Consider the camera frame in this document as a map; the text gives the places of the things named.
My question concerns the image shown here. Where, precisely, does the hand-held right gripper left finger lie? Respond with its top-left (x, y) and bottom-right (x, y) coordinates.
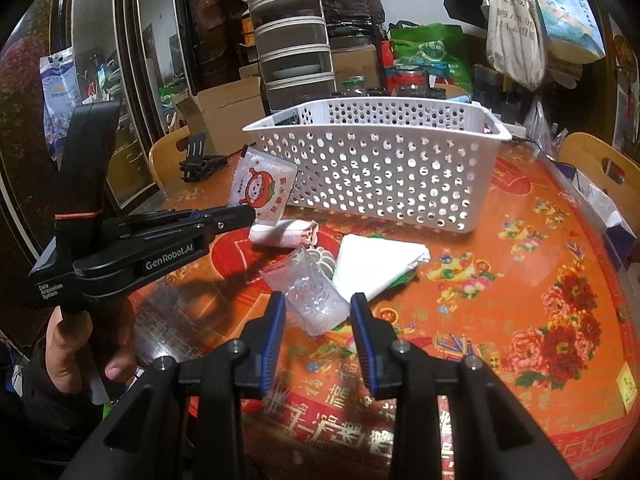
top-left (60, 291), bottom-right (288, 480)

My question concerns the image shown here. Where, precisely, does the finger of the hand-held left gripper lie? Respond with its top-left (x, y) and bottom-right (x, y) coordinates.
top-left (117, 209), bottom-right (213, 226)
top-left (102, 203), bottom-right (257, 248)

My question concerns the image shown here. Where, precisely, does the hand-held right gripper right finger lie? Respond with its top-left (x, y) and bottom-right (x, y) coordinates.
top-left (349, 292), bottom-right (581, 480)

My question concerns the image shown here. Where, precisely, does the white cartoon printed packet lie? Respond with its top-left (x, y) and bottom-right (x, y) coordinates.
top-left (227, 146), bottom-right (300, 226)

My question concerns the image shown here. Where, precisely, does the clear plastic bag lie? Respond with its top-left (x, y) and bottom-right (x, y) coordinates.
top-left (258, 246), bottom-right (350, 337)

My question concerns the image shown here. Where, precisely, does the white perforated plastic basket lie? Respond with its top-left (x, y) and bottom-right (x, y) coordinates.
top-left (242, 97), bottom-right (514, 235)

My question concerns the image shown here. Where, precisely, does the person's left forearm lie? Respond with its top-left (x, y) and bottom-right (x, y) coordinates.
top-left (0, 332), bottom-right (108, 461)

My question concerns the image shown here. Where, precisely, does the person's left hand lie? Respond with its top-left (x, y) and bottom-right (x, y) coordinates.
top-left (46, 299), bottom-right (137, 394)

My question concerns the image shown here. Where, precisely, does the wooden chair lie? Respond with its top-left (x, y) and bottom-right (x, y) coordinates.
top-left (148, 125), bottom-right (194, 194)
top-left (556, 132), bottom-right (640, 222)

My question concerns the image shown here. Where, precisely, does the rolled white pink towel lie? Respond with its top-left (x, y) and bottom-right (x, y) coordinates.
top-left (249, 218), bottom-right (320, 250)

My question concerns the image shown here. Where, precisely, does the black folding holder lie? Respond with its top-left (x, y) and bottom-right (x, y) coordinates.
top-left (179, 132), bottom-right (229, 184)

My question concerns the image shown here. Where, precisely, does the white scalloped dish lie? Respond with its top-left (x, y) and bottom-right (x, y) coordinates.
top-left (305, 245), bottom-right (342, 277)

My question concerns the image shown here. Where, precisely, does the open cardboard box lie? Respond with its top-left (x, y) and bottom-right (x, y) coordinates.
top-left (176, 77), bottom-right (266, 155)

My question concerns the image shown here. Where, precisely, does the red printed tablecloth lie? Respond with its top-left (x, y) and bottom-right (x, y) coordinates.
top-left (117, 130), bottom-right (640, 480)

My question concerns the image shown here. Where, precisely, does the blue white plastic bag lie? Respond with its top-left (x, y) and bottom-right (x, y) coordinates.
top-left (42, 49), bottom-right (82, 137)

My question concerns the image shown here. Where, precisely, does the dark wooden mirrored cabinet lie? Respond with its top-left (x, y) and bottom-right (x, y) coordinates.
top-left (47, 0), bottom-right (246, 211)

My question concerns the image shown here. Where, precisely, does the green lid glass jar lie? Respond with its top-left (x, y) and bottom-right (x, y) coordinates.
top-left (342, 76), bottom-right (369, 99)

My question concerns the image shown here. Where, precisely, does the stack of grey plastic containers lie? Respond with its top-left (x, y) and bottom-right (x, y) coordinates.
top-left (238, 0), bottom-right (336, 114)

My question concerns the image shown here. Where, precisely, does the closed cardboard box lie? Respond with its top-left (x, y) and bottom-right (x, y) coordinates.
top-left (330, 43), bottom-right (381, 92)

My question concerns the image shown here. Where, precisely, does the glass jar with red contents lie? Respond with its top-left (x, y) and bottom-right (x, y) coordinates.
top-left (394, 64), bottom-right (429, 97)

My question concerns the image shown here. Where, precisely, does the white blue paper bag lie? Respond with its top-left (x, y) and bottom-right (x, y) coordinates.
top-left (564, 164), bottom-right (637, 262)

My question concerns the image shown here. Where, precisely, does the green shopping bag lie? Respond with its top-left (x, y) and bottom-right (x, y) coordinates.
top-left (389, 22), bottom-right (474, 96)

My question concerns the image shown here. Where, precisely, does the clear plastic bags bundle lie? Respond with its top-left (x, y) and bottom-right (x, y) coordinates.
top-left (522, 99), bottom-right (569, 157)

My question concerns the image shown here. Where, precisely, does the white canvas tote bag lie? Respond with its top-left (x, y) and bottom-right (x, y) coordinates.
top-left (480, 0), bottom-right (546, 92)

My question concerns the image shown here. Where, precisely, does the blue printed tote bag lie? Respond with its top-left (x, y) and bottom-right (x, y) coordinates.
top-left (524, 0), bottom-right (607, 64)

